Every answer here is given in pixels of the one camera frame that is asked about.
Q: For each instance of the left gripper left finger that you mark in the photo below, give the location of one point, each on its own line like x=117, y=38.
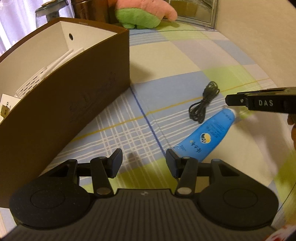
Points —
x=102, y=168

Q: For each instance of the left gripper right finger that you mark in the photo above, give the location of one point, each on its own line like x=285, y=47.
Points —
x=184, y=169

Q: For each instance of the blue cream tube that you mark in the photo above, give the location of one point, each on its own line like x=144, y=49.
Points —
x=207, y=136

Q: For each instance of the person's right hand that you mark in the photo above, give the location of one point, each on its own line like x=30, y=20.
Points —
x=291, y=122

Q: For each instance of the brown cardboard storage box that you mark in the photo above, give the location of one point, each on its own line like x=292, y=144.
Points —
x=54, y=111

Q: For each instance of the checkered bed sheet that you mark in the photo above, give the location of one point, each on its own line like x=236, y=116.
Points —
x=169, y=68

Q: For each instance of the white wifi router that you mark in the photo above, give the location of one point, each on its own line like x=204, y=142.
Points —
x=38, y=77

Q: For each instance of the white yellow small box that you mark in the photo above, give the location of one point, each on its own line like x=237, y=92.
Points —
x=7, y=104

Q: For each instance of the brown metal canister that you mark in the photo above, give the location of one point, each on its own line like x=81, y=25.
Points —
x=94, y=10

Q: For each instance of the pink star plush toy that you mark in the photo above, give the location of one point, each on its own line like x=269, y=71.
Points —
x=142, y=14

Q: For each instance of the glass jar dark lid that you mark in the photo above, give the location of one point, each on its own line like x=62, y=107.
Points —
x=49, y=11

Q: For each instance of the purple lace curtain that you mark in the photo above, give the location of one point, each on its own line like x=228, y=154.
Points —
x=18, y=19

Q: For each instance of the glass picture frame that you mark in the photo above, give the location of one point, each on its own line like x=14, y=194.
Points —
x=199, y=12

